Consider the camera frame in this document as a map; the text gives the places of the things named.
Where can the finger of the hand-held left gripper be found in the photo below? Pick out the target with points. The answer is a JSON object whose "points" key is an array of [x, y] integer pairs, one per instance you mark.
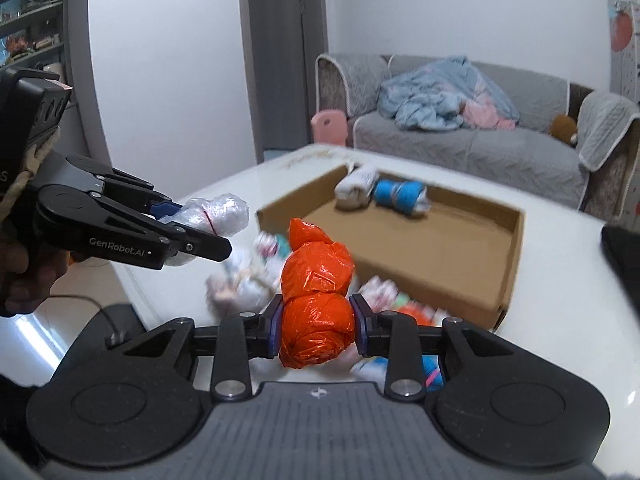
{"points": [[167, 207], [200, 245]]}

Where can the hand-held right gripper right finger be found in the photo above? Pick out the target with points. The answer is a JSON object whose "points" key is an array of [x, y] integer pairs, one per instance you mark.
{"points": [[360, 327]]}

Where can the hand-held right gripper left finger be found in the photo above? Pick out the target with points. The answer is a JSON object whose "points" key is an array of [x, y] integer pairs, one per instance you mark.
{"points": [[274, 327]]}

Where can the clear plastic bag bundle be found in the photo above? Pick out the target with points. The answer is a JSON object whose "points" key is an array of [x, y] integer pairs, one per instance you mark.
{"points": [[225, 212]]}

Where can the orange plastic bag bundle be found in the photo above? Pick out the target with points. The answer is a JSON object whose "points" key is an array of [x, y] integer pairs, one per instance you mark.
{"points": [[315, 310]]}

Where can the pale pink plastic bundle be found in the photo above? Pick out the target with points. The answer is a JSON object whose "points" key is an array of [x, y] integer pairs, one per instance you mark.
{"points": [[245, 285]]}

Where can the shallow cardboard box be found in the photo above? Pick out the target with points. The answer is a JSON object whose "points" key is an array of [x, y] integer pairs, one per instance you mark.
{"points": [[440, 245]]}

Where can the person's left hand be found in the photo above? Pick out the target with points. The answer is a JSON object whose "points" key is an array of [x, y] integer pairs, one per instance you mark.
{"points": [[30, 285]]}

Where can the blue and white bundle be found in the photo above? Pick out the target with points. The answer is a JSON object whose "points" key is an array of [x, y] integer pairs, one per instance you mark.
{"points": [[395, 195]]}

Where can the white cloth bundle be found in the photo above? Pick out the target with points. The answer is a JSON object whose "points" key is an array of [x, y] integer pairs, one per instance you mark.
{"points": [[357, 187]]}

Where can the pink plastic chair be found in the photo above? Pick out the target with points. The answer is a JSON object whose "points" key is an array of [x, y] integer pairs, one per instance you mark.
{"points": [[330, 127]]}

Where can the grey door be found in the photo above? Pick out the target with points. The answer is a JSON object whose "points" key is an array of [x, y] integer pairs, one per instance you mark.
{"points": [[280, 60]]}

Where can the grey sofa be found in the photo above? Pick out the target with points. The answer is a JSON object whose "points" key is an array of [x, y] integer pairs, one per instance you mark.
{"points": [[450, 150]]}

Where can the light blue blanket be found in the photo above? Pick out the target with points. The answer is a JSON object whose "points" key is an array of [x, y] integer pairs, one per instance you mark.
{"points": [[430, 95]]}

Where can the pink cloth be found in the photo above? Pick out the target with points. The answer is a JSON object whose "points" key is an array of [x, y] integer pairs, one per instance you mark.
{"points": [[480, 112]]}

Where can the black cloth item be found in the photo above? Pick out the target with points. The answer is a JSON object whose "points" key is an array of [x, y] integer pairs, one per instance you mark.
{"points": [[622, 260]]}

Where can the brown plush toy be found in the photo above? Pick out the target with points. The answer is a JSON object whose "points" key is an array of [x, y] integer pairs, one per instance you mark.
{"points": [[564, 127]]}

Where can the printed folding screen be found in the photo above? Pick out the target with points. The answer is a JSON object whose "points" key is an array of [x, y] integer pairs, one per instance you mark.
{"points": [[625, 45]]}

